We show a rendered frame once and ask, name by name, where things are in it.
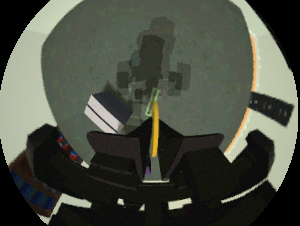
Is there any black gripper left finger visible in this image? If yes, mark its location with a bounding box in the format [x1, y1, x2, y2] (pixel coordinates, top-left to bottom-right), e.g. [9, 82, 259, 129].
[86, 117, 153, 181]

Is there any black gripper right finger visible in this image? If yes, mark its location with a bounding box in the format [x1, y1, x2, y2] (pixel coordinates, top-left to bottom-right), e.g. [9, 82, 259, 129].
[157, 120, 224, 182]

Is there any gold coin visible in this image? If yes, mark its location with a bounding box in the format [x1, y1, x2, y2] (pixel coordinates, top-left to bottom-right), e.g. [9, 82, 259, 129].
[151, 101, 159, 157]

